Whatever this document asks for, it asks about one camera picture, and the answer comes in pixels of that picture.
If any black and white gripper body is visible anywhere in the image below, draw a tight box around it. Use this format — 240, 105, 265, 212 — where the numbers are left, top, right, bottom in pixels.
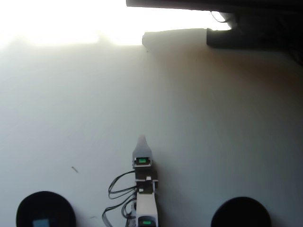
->
132, 156, 155, 169

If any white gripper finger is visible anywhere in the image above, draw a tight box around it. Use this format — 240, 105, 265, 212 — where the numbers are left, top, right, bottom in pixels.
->
132, 135, 153, 159

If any blue cube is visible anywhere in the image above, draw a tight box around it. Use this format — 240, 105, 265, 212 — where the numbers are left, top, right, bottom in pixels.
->
32, 219, 50, 227

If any black round bowl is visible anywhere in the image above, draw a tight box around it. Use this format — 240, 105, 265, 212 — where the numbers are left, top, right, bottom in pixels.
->
16, 191, 77, 227
210, 196, 271, 227

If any black box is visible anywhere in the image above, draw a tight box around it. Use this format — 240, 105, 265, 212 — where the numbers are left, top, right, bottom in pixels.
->
205, 10, 303, 52

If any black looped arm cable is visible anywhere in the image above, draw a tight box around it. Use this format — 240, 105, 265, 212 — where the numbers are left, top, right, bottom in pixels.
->
101, 198, 138, 226
107, 170, 137, 200

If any thin black cable loop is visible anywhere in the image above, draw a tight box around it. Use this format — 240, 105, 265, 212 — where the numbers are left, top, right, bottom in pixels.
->
210, 10, 229, 24

